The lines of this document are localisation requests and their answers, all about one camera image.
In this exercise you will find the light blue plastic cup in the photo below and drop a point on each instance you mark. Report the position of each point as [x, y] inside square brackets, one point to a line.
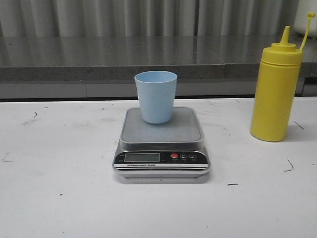
[156, 93]

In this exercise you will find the grey steel counter shelf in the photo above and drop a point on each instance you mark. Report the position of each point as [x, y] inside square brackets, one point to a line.
[96, 68]

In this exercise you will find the white container in background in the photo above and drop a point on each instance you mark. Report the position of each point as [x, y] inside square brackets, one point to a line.
[300, 22]

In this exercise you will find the yellow squeeze bottle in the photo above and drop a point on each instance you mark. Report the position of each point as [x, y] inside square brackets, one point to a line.
[276, 84]

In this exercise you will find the silver electronic kitchen scale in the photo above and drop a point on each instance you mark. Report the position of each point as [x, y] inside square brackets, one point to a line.
[174, 149]

